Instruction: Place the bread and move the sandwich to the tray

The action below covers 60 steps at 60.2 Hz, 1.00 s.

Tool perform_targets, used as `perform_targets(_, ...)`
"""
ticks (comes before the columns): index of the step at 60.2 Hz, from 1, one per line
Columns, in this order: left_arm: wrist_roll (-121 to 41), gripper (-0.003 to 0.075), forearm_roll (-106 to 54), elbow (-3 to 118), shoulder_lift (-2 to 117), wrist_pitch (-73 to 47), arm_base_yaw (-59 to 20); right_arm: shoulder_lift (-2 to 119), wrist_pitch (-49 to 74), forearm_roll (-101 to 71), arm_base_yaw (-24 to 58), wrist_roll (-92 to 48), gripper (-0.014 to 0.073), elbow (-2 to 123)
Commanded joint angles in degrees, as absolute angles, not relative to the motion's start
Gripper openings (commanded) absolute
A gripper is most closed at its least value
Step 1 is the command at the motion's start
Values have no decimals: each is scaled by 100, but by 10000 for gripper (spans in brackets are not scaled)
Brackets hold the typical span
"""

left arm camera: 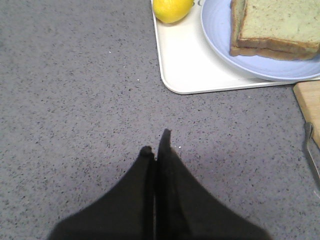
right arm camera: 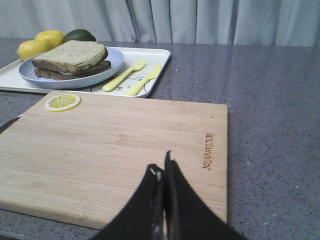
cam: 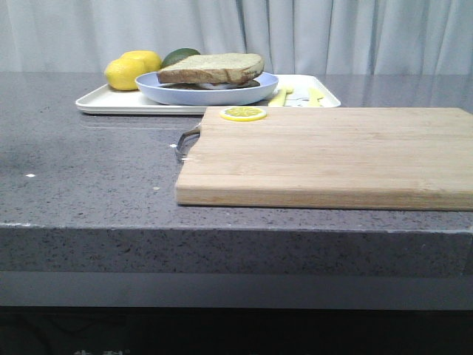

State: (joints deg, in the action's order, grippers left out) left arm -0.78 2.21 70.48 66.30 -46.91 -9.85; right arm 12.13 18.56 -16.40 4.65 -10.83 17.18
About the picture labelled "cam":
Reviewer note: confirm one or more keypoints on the bread slice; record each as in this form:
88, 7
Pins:
226, 68
247, 84

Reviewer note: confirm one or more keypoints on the light blue plate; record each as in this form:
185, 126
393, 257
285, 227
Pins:
150, 86

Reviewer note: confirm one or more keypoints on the white serving tray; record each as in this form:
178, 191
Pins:
106, 101

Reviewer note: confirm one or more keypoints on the lemon slice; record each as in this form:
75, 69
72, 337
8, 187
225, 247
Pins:
243, 113

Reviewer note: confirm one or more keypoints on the yellow plastic fork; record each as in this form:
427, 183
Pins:
279, 99

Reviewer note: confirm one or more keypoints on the fried egg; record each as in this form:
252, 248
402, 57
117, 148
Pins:
220, 86

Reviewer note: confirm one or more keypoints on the yellow plastic knife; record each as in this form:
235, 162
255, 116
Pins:
315, 97

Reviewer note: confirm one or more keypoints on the green lime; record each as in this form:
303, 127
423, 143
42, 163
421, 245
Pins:
178, 55

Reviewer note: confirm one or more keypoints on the wooden cutting board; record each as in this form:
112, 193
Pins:
406, 158

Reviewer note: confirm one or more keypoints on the rear yellow lemon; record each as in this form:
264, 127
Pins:
150, 58

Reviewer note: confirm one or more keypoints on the yellow lemon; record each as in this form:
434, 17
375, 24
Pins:
121, 73
150, 58

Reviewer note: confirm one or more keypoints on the front yellow lemon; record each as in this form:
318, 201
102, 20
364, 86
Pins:
121, 73

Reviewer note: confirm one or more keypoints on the white curtain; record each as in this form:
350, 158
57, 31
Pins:
307, 37

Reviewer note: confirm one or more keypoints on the metal cutting board handle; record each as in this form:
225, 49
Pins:
186, 141

